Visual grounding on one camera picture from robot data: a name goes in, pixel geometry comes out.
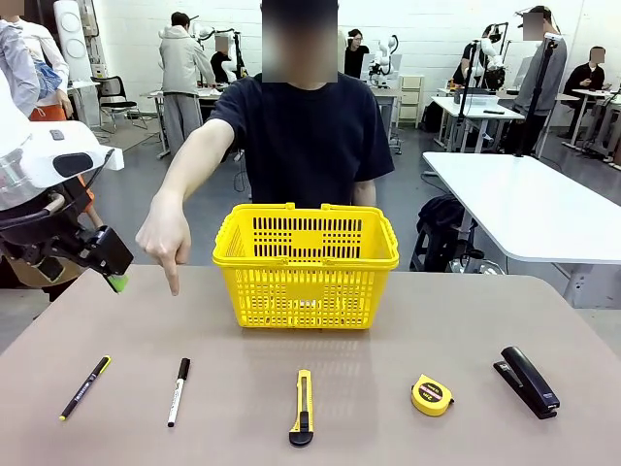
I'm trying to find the white marker with black cap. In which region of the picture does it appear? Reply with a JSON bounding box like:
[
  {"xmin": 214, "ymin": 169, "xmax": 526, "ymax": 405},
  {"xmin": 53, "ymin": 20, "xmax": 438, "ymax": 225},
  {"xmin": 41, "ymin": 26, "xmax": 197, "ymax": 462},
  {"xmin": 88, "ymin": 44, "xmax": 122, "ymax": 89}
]
[{"xmin": 167, "ymin": 357, "xmax": 191, "ymax": 429}]

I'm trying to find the black office chair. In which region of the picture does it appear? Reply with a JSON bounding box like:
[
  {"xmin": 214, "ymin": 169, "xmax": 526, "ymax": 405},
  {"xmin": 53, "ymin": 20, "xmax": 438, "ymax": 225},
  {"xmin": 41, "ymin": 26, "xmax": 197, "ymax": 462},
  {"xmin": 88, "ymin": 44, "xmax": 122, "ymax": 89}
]
[{"xmin": 90, "ymin": 75, "xmax": 149, "ymax": 136}]

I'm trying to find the person's left forearm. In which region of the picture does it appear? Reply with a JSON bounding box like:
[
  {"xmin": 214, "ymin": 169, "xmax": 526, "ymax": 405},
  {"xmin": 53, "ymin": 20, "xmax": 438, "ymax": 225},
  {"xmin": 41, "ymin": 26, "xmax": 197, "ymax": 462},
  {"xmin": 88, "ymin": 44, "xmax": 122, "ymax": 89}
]
[{"xmin": 352, "ymin": 178, "xmax": 377, "ymax": 207}]

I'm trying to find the black pen with yellow cap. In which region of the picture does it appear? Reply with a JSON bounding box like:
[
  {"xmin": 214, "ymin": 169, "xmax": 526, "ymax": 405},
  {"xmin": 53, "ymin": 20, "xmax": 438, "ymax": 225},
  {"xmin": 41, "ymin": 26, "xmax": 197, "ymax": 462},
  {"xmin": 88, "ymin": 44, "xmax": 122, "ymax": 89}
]
[{"xmin": 58, "ymin": 355, "xmax": 113, "ymax": 422}]

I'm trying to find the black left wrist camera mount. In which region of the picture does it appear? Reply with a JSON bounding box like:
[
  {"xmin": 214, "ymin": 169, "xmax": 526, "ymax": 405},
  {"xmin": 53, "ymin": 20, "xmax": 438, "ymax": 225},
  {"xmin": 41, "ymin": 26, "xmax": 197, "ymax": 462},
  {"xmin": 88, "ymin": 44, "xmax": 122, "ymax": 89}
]
[{"xmin": 0, "ymin": 208, "xmax": 82, "ymax": 283}]

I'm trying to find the black backpack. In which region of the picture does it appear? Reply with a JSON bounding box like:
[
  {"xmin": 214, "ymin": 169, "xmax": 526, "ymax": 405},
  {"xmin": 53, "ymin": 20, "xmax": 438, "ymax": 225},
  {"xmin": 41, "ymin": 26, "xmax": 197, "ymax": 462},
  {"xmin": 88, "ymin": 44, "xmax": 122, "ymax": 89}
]
[{"xmin": 409, "ymin": 193, "xmax": 480, "ymax": 273}]

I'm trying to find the large white table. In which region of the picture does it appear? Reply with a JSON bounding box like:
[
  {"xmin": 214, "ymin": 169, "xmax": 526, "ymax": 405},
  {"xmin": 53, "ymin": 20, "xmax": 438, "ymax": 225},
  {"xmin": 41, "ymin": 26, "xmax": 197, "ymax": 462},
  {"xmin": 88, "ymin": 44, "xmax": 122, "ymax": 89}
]
[{"xmin": 421, "ymin": 150, "xmax": 621, "ymax": 308}]

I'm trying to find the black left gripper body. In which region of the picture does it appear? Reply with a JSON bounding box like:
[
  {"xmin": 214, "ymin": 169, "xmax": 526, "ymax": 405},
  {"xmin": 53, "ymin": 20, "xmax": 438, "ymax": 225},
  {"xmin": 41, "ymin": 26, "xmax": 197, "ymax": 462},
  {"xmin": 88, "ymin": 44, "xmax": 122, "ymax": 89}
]
[{"xmin": 76, "ymin": 224, "xmax": 135, "ymax": 279}]

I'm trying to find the yellow tape measure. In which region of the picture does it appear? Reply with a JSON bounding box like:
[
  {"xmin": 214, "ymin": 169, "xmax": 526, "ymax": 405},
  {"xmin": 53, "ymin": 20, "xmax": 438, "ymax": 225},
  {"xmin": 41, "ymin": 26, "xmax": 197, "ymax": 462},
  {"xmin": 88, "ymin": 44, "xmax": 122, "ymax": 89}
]
[{"xmin": 410, "ymin": 373, "xmax": 456, "ymax": 417}]

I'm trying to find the white desk with grey legs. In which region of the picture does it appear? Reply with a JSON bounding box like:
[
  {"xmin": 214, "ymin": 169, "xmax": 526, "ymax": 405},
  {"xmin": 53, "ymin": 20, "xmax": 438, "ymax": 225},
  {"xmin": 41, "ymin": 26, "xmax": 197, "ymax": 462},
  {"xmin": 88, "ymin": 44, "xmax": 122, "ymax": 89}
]
[
  {"xmin": 430, "ymin": 94, "xmax": 527, "ymax": 152},
  {"xmin": 561, "ymin": 86, "xmax": 621, "ymax": 164}
]

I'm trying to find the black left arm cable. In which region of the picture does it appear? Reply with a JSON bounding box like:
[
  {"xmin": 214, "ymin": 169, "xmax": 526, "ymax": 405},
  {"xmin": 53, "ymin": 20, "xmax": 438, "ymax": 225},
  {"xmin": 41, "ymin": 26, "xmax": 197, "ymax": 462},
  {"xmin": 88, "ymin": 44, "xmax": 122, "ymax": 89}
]
[{"xmin": 0, "ymin": 192, "xmax": 82, "ymax": 233}]

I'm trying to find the grey work desk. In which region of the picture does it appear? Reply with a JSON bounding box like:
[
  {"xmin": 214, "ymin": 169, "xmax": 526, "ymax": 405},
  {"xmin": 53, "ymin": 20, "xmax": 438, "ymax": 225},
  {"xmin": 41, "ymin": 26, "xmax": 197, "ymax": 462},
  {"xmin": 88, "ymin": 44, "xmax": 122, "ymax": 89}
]
[{"xmin": 139, "ymin": 84, "xmax": 229, "ymax": 160}]

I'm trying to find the dark blue stapler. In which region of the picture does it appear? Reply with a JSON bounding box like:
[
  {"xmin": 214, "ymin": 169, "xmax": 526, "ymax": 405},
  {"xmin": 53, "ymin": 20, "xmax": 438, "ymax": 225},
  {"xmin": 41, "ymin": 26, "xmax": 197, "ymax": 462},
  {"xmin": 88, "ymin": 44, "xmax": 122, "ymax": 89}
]
[{"xmin": 492, "ymin": 345, "xmax": 561, "ymax": 420}]

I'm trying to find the person's right forearm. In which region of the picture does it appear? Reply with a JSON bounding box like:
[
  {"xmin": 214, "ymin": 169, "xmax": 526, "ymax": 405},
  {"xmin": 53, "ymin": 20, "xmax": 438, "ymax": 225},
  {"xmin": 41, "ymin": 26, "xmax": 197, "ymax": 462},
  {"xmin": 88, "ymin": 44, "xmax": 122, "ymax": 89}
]
[{"xmin": 152, "ymin": 116, "xmax": 239, "ymax": 205}]

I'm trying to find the seated person in black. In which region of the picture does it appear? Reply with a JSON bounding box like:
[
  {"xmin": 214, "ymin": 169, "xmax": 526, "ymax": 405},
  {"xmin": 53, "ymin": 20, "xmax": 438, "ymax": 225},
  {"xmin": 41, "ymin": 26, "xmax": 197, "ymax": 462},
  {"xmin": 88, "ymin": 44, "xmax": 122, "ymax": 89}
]
[
  {"xmin": 563, "ymin": 46, "xmax": 613, "ymax": 117},
  {"xmin": 210, "ymin": 33, "xmax": 240, "ymax": 84}
]

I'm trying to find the beige drawer cabinet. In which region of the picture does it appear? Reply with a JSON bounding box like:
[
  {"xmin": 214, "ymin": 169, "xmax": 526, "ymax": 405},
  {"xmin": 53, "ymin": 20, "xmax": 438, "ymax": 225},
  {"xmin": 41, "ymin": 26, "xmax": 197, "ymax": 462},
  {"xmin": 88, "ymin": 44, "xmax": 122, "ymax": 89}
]
[{"xmin": 398, "ymin": 75, "xmax": 427, "ymax": 129}]

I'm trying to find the standing person in grey jacket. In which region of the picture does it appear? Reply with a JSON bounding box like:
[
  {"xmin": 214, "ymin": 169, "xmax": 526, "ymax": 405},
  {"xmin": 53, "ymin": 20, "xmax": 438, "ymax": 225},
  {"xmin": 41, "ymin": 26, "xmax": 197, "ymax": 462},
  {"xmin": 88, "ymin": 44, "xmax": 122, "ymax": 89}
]
[{"xmin": 512, "ymin": 5, "xmax": 569, "ymax": 157}]

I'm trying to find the person in grey hoodie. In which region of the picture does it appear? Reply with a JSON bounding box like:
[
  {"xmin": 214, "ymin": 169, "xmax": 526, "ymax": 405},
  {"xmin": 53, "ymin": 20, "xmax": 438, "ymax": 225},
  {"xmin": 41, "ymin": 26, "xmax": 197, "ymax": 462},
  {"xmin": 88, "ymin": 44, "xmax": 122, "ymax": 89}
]
[{"xmin": 158, "ymin": 12, "xmax": 217, "ymax": 157}]

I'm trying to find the yellow plastic shopping basket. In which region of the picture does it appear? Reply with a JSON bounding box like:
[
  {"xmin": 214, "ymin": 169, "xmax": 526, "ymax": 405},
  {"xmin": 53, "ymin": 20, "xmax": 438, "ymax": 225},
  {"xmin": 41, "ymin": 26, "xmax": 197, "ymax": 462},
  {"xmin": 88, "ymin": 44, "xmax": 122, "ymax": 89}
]
[{"xmin": 212, "ymin": 202, "xmax": 401, "ymax": 331}]

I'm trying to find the person in navy t-shirt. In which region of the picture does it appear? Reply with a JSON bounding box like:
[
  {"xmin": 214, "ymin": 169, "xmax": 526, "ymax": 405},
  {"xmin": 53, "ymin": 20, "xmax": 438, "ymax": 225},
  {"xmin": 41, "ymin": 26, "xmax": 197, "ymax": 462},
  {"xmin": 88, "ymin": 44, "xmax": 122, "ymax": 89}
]
[{"xmin": 207, "ymin": 0, "xmax": 396, "ymax": 209}]

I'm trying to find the person's right hand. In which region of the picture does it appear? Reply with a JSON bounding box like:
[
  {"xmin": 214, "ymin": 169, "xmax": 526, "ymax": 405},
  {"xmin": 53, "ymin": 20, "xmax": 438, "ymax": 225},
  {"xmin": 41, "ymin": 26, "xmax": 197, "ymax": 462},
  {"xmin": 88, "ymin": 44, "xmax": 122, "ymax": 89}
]
[{"xmin": 134, "ymin": 191, "xmax": 193, "ymax": 298}]

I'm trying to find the woman with glasses in black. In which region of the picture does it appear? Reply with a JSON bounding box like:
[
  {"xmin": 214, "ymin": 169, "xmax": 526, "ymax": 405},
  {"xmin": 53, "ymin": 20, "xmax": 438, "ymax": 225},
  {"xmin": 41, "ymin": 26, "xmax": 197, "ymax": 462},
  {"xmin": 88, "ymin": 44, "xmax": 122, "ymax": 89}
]
[{"xmin": 343, "ymin": 28, "xmax": 372, "ymax": 80}]

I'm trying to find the white standing air conditioner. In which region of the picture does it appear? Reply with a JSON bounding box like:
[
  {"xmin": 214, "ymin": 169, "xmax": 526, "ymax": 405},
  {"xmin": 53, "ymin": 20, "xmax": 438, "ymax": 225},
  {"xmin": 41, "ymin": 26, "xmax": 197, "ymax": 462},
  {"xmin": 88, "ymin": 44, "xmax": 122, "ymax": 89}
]
[{"xmin": 51, "ymin": 0, "xmax": 94, "ymax": 83}]

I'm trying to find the yellow black utility knife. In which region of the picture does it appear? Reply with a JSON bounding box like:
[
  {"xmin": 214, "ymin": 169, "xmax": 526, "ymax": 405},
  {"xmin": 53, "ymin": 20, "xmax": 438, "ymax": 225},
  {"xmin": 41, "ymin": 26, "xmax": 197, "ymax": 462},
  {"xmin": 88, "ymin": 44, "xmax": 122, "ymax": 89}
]
[{"xmin": 288, "ymin": 369, "xmax": 315, "ymax": 448}]

